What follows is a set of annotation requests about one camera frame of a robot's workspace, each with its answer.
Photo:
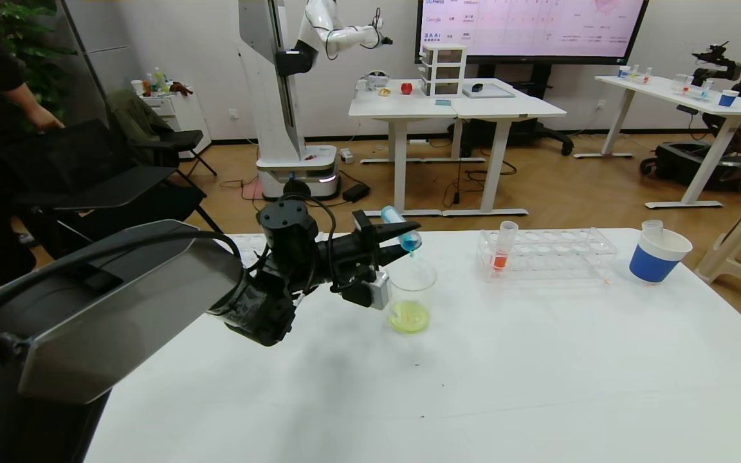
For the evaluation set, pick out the black office chair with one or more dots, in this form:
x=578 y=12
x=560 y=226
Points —
x=87 y=193

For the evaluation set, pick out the black chair with jacket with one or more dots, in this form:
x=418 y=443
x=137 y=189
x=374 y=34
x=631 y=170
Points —
x=145 y=122

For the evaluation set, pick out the orange pigment test tube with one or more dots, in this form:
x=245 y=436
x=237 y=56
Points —
x=500 y=259

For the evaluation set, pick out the white power strip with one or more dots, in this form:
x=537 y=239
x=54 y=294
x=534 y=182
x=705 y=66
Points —
x=346 y=155

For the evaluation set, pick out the grey desk pad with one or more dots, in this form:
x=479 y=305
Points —
x=496 y=93

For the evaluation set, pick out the green leafy plant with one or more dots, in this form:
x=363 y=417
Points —
x=23 y=38

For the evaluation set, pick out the black power adapter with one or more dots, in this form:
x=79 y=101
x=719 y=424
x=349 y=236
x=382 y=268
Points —
x=356 y=193

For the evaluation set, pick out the small red round object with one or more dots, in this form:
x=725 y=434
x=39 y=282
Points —
x=406 y=89

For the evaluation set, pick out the white round gadget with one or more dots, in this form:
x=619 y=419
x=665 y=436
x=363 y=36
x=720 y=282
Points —
x=377 y=80

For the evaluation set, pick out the small blue white cup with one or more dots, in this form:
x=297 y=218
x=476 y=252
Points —
x=728 y=99

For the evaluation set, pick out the white humanoid robot on base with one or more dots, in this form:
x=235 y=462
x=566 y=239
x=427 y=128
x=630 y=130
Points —
x=274 y=96

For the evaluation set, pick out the black wheeled robot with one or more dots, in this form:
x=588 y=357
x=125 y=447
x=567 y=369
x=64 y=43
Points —
x=686 y=166

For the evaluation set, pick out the white drawer organizer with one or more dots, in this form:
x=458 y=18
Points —
x=443 y=69

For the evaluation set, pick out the clear glass beaker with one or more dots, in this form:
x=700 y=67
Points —
x=410 y=315

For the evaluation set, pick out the long white desk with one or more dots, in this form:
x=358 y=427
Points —
x=705 y=106

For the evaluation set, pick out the small tube rack with tubes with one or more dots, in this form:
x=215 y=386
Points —
x=634 y=76
x=693 y=89

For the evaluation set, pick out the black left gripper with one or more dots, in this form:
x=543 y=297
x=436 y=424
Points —
x=366 y=245

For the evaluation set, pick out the white drawer cabinet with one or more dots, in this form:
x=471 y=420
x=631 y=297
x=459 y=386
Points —
x=184 y=112

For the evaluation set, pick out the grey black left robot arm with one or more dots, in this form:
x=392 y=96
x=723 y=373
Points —
x=119 y=302

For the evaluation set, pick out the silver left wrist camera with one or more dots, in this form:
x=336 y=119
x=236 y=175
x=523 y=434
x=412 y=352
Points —
x=380 y=289

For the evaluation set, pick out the white standing desk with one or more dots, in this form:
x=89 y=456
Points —
x=396 y=107
x=512 y=108

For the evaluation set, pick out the blue pigment test tube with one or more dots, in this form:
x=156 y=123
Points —
x=411 y=241

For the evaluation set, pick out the blue white paper cup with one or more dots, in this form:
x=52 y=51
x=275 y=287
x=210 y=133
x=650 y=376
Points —
x=652 y=265

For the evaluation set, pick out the large display on black stand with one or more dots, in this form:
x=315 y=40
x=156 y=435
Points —
x=531 y=29

